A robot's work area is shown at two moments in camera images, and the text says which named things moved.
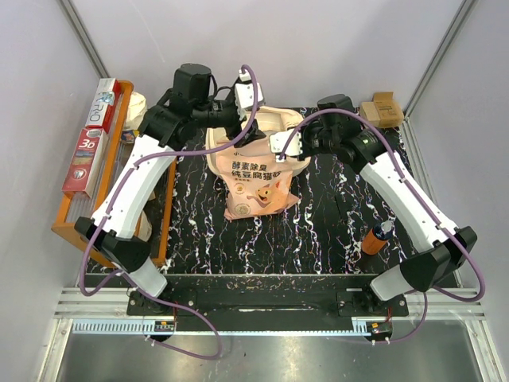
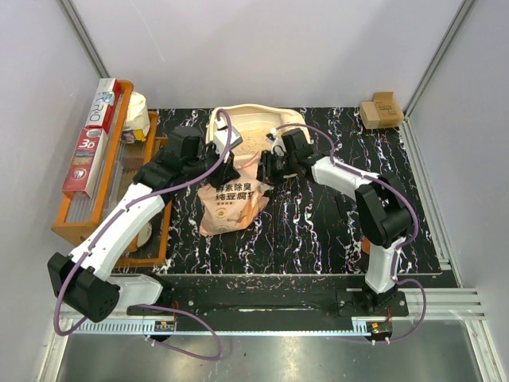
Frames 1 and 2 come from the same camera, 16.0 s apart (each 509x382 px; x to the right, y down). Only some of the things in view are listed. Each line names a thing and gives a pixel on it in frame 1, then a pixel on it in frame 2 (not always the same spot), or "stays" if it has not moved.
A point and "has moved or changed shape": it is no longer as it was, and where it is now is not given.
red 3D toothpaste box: x=84 y=168 stays
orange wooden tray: x=75 y=210 stays
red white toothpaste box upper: x=100 y=113 stays
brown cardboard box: x=382 y=111 stays
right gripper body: x=316 y=140 to x=275 y=167
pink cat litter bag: x=257 y=184 has moved or changed shape
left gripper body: x=222 y=114 to x=217 y=177
